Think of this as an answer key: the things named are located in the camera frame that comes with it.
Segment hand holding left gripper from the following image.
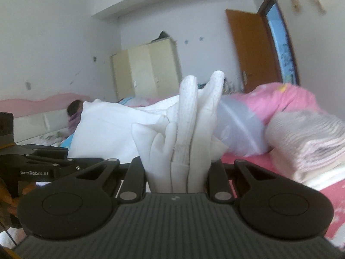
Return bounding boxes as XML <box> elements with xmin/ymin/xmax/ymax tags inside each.
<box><xmin>1</xmin><ymin>180</ymin><xmax>37</xmax><ymax>218</ymax></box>

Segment pink grey floral quilt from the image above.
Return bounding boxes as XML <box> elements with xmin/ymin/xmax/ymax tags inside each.
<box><xmin>118</xmin><ymin>82</ymin><xmax>324</xmax><ymax>157</ymax></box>

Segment cream wooden wardrobe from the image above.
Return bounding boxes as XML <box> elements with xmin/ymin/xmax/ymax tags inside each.
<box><xmin>111</xmin><ymin>38</ymin><xmax>182</xmax><ymax>99</ymax></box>

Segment white sweatshirt with orange print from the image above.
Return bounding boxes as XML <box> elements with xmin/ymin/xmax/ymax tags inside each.
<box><xmin>68</xmin><ymin>71</ymin><xmax>227</xmax><ymax>194</ymax></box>

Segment sleeping person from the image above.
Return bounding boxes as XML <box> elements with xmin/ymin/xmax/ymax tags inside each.
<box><xmin>67</xmin><ymin>99</ymin><xmax>84</xmax><ymax>134</ymax></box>

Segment dark door frame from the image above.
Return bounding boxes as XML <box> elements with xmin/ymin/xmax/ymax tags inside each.
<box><xmin>258</xmin><ymin>0</ymin><xmax>300</xmax><ymax>85</ymax></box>

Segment pink padded headboard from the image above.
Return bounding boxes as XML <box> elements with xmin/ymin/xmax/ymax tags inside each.
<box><xmin>1</xmin><ymin>93</ymin><xmax>92</xmax><ymax>143</ymax></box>

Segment pink checkered folded towel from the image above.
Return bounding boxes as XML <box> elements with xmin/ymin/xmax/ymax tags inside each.
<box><xmin>265</xmin><ymin>110</ymin><xmax>344</xmax><ymax>183</ymax></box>

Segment white green patterned blanket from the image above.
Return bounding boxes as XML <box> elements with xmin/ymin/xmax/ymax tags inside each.
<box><xmin>29</xmin><ymin>131</ymin><xmax>68</xmax><ymax>147</ymax></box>

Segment red floral bed sheet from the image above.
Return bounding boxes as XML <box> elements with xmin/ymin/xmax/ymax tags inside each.
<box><xmin>222</xmin><ymin>153</ymin><xmax>344</xmax><ymax>251</ymax></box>

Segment brown wooden door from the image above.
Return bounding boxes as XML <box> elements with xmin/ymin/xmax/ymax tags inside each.
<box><xmin>226</xmin><ymin>9</ymin><xmax>281</xmax><ymax>93</ymax></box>

